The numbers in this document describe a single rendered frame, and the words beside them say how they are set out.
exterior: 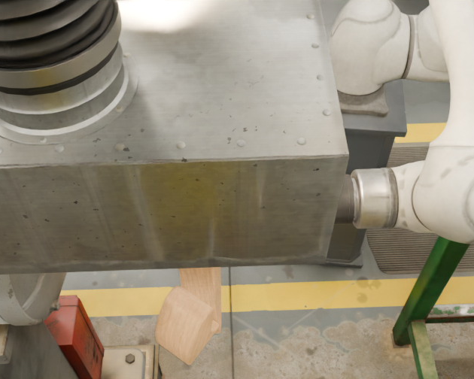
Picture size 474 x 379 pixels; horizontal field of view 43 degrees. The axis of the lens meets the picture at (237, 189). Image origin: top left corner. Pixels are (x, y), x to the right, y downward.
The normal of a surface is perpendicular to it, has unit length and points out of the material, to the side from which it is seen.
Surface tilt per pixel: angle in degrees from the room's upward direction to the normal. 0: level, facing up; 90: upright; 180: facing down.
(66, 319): 0
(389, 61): 84
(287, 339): 0
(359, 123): 0
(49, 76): 90
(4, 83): 90
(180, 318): 63
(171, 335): 75
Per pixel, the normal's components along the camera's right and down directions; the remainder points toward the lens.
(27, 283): 0.90, 0.27
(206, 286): 0.03, 0.54
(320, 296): 0.00, -0.59
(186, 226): 0.04, 0.80
